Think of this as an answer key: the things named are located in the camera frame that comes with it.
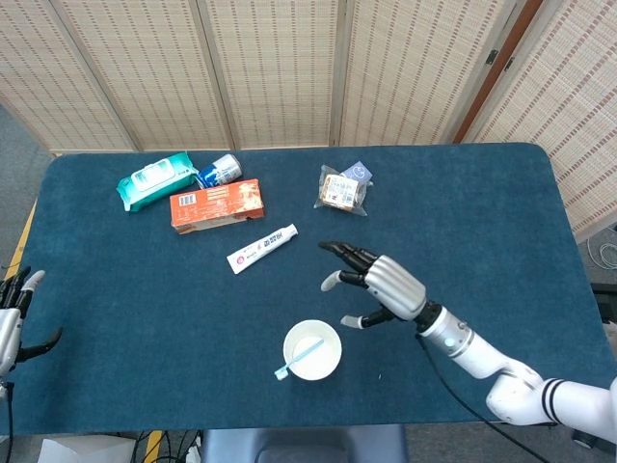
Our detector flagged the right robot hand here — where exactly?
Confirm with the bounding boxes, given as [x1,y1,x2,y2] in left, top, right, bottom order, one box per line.
[317,240,429,330]

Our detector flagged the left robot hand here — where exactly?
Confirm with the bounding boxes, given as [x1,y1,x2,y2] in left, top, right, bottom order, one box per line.
[0,265,64,377]

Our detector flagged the light blue toothbrush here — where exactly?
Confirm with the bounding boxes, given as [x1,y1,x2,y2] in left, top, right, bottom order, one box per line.
[274,338,326,381]

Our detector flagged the white toothpaste tube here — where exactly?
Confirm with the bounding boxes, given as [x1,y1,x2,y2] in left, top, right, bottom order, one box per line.
[226,223,300,276]

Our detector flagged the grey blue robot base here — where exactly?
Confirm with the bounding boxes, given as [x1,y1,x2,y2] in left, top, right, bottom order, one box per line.
[200,423,411,463]

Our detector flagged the orange cardboard snack box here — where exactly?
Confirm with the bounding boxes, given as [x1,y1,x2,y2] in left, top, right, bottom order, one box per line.
[169,177,266,236]

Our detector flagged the clear bag of bread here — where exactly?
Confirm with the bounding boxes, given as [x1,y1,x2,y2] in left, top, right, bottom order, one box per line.
[312,163,373,217]

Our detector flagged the orange noodle paper cup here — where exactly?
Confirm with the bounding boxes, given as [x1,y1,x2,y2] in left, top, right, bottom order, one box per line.
[282,320,343,382]

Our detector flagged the small blue smiley packet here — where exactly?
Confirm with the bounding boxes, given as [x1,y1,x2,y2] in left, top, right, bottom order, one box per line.
[339,160,373,183]

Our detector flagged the blue table cloth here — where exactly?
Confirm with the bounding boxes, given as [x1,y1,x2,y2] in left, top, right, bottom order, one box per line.
[0,142,611,438]

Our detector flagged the white paper sheet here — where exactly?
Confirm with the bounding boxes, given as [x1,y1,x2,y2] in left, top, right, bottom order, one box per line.
[37,436,136,463]

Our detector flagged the blue and white can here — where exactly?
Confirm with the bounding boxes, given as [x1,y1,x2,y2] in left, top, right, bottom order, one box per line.
[194,153,244,190]

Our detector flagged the green wet wipes pack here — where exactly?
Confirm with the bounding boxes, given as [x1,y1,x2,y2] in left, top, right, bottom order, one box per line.
[116,150,200,213]

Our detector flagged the black equipment block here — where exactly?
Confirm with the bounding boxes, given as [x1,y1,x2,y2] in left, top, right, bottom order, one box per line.
[591,283,617,325]

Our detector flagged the bamboo folding screen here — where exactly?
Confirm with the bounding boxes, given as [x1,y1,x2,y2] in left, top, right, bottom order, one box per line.
[0,0,617,242]

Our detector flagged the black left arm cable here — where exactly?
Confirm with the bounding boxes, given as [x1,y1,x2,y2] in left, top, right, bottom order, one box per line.
[3,380,16,463]

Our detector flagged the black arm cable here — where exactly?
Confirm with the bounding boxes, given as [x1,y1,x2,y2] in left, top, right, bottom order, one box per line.
[3,380,16,463]
[416,335,550,463]

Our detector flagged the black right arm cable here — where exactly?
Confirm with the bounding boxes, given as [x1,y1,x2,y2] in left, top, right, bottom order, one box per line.
[416,335,550,463]

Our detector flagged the black floor cables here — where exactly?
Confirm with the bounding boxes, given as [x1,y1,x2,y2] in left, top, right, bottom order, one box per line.
[129,428,203,463]

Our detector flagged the white floor cables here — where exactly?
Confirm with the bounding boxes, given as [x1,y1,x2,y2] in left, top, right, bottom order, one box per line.
[585,238,617,271]

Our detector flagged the brown wooden post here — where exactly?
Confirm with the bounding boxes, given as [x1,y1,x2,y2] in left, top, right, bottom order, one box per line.
[452,0,546,145]

